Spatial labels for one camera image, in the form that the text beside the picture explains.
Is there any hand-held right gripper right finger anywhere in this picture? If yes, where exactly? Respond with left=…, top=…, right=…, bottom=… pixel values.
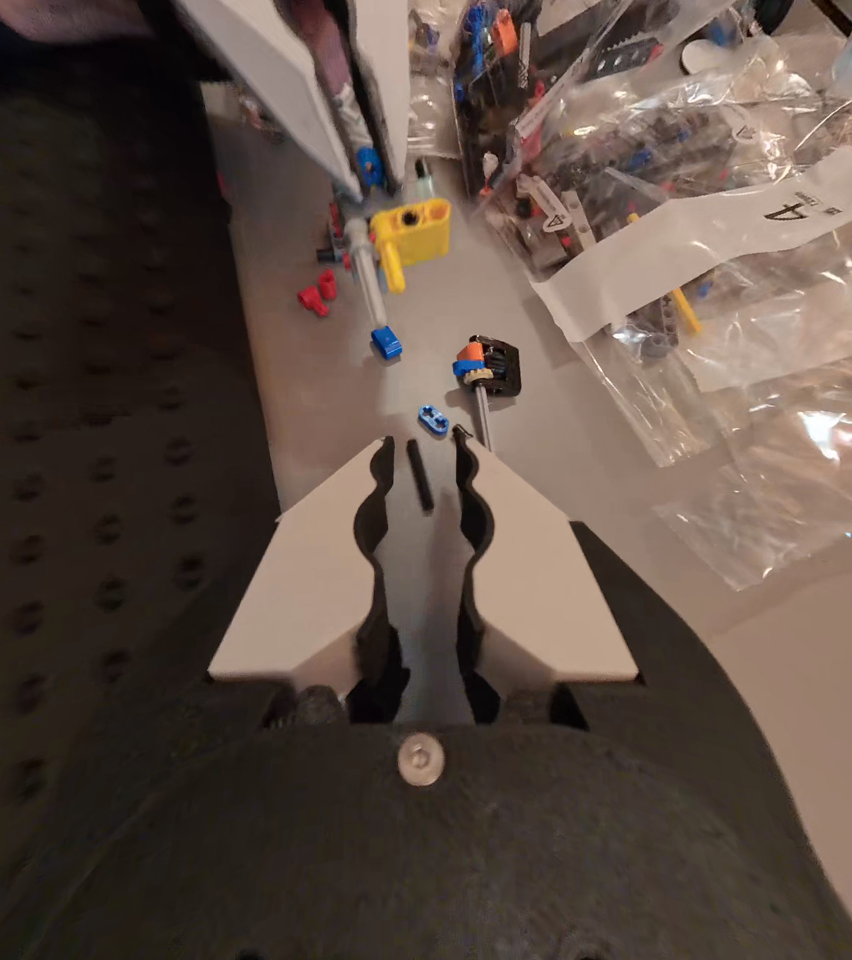
left=452, top=423, right=640, bottom=725

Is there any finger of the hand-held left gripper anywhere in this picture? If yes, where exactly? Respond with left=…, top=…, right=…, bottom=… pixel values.
left=349, top=0, right=412, bottom=190
left=173, top=0, right=364, bottom=201

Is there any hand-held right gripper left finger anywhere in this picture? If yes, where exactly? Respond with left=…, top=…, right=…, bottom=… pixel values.
left=207, top=436, right=412, bottom=725

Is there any yellow and black lego assembly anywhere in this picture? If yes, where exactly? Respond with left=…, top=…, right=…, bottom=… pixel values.
left=343, top=146, right=453, bottom=331

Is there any long black lego axle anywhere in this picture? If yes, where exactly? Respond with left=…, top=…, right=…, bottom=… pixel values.
left=405, top=438, right=436, bottom=513

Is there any black lego beam assembly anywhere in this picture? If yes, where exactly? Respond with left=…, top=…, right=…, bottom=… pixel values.
left=452, top=336, right=523, bottom=399

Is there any clear lego parts bag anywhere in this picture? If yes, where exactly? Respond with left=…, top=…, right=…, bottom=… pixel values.
left=407, top=0, right=464, bottom=159

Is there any dark grey lego connector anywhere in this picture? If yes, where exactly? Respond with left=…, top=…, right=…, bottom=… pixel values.
left=317, top=202, right=355, bottom=271

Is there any person's left hand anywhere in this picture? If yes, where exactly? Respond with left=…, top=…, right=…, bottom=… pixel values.
left=0, top=0, right=153, bottom=42

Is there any white disc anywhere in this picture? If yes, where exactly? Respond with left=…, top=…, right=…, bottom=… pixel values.
left=681, top=41, right=730, bottom=76

